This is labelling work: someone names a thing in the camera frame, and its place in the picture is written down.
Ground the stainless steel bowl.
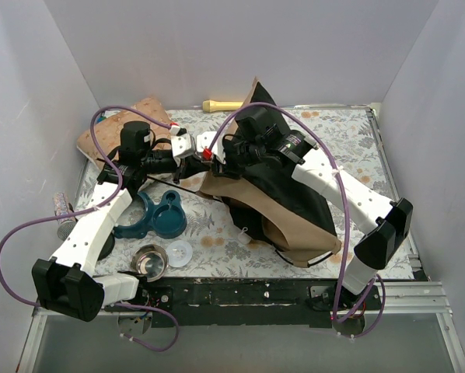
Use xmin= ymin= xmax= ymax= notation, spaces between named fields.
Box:
xmin=130 ymin=245 xmax=168 ymax=282

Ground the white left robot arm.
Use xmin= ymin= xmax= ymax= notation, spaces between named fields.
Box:
xmin=32 ymin=121 xmax=223 ymax=322

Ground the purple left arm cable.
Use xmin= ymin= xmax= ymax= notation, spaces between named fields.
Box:
xmin=0 ymin=105 xmax=179 ymax=353

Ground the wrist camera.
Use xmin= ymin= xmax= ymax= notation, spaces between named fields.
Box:
xmin=195 ymin=131 xmax=226 ymax=164
xmin=169 ymin=122 xmax=196 ymax=159

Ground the aluminium frame rail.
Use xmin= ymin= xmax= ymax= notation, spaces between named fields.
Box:
xmin=19 ymin=278 xmax=465 ymax=372

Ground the black microphone stand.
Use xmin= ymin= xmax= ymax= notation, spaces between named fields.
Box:
xmin=97 ymin=233 xmax=115 ymax=261

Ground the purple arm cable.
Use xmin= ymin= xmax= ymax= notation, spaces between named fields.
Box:
xmin=0 ymin=105 xmax=179 ymax=353
xmin=212 ymin=101 xmax=384 ymax=339

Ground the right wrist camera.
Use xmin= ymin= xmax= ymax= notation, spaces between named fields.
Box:
xmin=195 ymin=131 xmax=226 ymax=164

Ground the clear plastic lid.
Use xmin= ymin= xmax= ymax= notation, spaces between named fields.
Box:
xmin=166 ymin=240 xmax=193 ymax=268

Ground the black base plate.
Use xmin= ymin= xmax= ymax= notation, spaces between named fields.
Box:
xmin=103 ymin=267 xmax=428 ymax=329

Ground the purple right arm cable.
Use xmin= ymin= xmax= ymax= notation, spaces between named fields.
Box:
xmin=212 ymin=101 xmax=384 ymax=339

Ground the peach patterned pillow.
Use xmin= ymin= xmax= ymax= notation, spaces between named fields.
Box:
xmin=76 ymin=96 xmax=171 ymax=171

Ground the floral table mat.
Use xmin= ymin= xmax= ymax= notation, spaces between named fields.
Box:
xmin=74 ymin=108 xmax=414 ymax=281

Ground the teal double pet feeder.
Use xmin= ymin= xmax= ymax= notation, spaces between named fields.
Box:
xmin=113 ymin=190 xmax=187 ymax=239

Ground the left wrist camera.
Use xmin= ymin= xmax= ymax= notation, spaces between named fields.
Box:
xmin=169 ymin=122 xmax=196 ymax=159

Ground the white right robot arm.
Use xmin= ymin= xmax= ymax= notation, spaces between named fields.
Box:
xmin=201 ymin=103 xmax=413 ymax=309

